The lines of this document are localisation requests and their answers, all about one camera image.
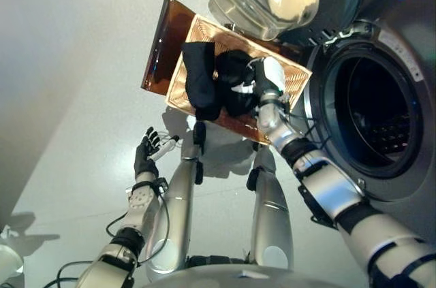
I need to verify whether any silver right robot leg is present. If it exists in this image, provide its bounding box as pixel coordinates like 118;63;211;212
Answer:
247;144;296;272

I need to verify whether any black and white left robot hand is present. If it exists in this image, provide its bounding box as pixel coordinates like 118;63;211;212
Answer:
134;127;181;181

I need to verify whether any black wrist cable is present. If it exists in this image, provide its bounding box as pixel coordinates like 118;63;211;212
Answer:
281;97;333;157
40;181;171;288

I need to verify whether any white floor cable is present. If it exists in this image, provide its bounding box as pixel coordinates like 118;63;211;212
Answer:
157;130;185;150

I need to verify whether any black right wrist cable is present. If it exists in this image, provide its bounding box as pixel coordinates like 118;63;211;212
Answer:
281;97;333;157

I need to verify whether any black garment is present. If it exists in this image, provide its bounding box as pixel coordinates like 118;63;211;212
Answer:
214;49;262;118

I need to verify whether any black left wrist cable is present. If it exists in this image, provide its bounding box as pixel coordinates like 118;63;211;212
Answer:
40;181;171;288

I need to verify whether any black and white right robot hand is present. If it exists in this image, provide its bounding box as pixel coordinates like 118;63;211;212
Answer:
231;56;287;102

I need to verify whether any dark grey washing machine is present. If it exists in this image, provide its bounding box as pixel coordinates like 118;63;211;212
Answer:
279;0;436;245

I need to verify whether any tan wicker laundry basket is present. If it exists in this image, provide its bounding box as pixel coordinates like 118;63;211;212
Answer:
164;14;313;148

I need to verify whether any dark navy garment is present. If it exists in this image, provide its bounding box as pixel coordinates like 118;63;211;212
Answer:
181;42;224;122

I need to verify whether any grey robot torso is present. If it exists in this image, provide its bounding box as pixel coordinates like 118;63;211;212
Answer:
142;265;369;288

